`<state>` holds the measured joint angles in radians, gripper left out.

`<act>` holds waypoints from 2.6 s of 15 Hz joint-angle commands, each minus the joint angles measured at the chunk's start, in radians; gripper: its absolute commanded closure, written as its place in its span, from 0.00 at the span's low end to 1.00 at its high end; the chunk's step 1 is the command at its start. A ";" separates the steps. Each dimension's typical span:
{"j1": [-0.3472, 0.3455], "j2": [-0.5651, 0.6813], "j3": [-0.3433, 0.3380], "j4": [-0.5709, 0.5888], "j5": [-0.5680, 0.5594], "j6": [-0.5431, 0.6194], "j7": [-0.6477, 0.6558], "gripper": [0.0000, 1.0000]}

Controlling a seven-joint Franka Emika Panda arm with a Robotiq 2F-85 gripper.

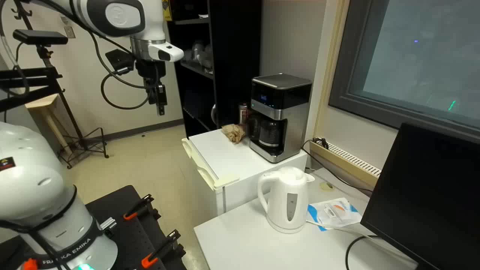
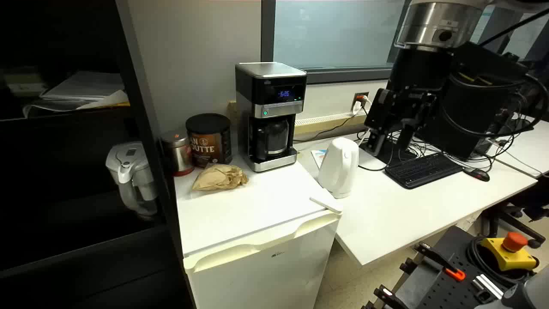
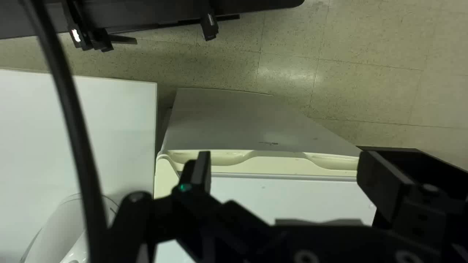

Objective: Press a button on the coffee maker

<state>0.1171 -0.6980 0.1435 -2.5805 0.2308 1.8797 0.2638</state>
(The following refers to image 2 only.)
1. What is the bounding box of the white water filter pitcher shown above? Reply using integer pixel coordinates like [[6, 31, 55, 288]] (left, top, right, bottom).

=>
[[106, 142, 160, 217]]

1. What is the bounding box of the black shelf unit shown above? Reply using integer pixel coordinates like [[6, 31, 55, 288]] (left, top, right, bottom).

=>
[[0, 0, 196, 309]]

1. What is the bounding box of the black and steel coffee maker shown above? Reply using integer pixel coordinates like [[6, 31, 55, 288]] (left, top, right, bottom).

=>
[[235, 62, 308, 173]]

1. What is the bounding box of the black clamp with orange handle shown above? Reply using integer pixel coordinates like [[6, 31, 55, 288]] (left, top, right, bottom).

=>
[[414, 242, 466, 282]]

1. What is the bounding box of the blue and white booklet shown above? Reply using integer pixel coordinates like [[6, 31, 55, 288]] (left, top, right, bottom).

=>
[[311, 149, 329, 169]]

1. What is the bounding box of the window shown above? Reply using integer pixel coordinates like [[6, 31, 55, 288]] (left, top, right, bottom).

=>
[[261, 0, 412, 85]]

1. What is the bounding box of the office chair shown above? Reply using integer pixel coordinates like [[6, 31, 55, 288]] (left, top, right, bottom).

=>
[[480, 176, 549, 249]]

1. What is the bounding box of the steel canister with red base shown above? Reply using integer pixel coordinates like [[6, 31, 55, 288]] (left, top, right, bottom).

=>
[[161, 131, 194, 177]]

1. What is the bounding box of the yellow emergency stop button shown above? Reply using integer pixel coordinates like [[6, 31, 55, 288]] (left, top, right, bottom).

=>
[[480, 232, 540, 272]]

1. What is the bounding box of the silver aluminium bracket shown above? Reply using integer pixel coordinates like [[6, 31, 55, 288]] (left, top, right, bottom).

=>
[[471, 275, 505, 302]]

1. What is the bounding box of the glass coffee carafe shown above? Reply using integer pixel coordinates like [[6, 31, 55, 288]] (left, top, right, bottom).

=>
[[253, 119, 291, 160]]

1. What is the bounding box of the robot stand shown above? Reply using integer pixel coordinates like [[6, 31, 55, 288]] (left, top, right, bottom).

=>
[[360, 225, 549, 309]]

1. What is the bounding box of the brown coffee can black lid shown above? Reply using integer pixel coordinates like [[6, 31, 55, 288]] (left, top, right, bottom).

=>
[[185, 113, 233, 169]]

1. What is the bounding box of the white mini fridge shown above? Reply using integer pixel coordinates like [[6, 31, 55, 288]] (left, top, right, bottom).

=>
[[174, 154, 344, 309]]

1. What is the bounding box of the white fridge door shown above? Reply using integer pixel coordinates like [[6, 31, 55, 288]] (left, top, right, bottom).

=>
[[184, 210, 343, 309]]

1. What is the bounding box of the white wall cable duct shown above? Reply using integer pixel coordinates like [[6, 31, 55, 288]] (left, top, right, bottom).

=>
[[294, 111, 365, 127]]

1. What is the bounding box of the coil of black cable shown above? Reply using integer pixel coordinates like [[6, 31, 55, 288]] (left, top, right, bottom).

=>
[[467, 235, 542, 286]]

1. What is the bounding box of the white desk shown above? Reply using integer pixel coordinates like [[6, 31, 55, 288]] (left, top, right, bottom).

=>
[[476, 114, 549, 179], [296, 133, 539, 267]]

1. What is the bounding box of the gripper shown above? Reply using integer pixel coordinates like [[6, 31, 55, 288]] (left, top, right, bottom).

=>
[[364, 45, 456, 157]]

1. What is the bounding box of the black keyboard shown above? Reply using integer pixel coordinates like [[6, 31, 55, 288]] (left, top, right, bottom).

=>
[[384, 152, 465, 190]]

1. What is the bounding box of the black computer mouse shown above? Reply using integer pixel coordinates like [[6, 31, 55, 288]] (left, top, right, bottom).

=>
[[463, 167, 490, 182]]

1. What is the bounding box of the black monitor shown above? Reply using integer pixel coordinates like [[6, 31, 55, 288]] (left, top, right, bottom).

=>
[[359, 77, 527, 166]]

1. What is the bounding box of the stack of papers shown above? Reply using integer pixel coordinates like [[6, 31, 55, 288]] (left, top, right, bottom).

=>
[[22, 71, 130, 118]]

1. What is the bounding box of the brown paper filter pack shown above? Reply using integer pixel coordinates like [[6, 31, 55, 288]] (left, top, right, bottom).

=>
[[192, 164, 249, 191]]

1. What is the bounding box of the white electric kettle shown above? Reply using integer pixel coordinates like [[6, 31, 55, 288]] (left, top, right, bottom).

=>
[[317, 137, 360, 199]]

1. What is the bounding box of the wall socket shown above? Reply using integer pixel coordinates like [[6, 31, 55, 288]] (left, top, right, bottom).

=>
[[353, 91, 370, 111]]

